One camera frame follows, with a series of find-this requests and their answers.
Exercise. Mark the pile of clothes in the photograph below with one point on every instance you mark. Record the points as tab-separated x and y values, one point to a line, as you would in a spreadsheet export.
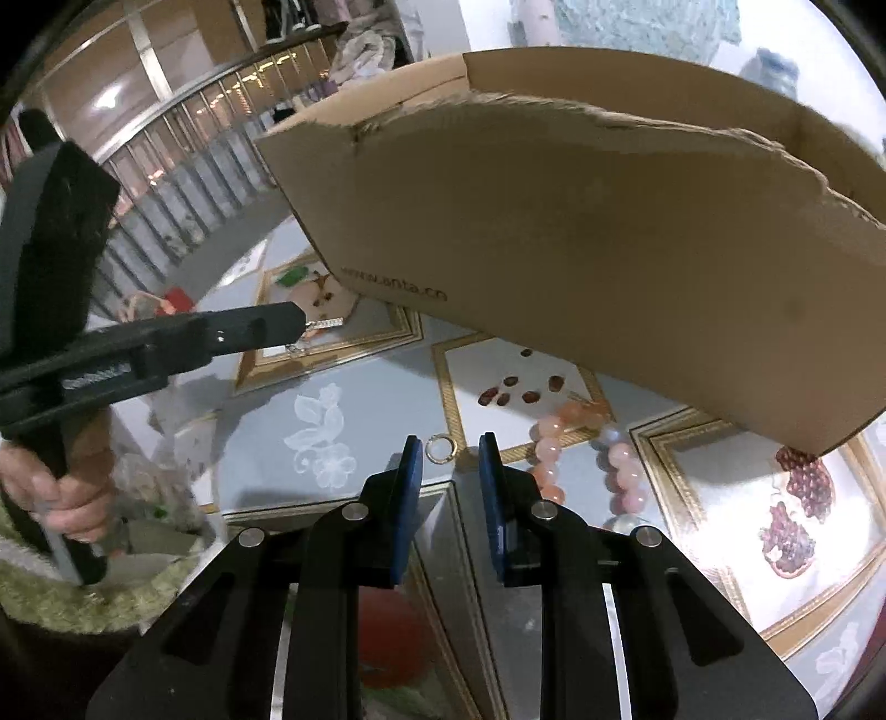
360	55

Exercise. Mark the metal stair railing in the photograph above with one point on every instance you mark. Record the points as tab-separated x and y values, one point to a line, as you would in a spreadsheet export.
173	173

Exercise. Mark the fruit print tablecloth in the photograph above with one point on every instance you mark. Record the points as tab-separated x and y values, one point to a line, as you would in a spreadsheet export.
387	388

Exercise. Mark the green fuzzy cloth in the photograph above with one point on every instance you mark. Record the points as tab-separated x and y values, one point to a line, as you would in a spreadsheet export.
69	609

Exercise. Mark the teal floral wall cloth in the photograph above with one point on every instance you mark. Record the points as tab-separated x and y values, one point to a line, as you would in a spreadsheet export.
644	17

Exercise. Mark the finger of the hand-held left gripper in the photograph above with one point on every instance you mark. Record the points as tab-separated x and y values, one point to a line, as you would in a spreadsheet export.
263	325

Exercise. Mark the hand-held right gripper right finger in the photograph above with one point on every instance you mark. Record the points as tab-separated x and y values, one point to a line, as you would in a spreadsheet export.
491	498

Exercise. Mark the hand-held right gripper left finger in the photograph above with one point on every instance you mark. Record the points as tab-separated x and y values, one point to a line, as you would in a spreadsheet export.
412	498

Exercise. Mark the person's left hand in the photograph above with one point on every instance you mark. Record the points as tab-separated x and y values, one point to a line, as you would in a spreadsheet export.
76	505

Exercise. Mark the brown cardboard box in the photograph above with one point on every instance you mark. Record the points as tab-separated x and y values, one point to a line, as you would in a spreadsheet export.
588	242

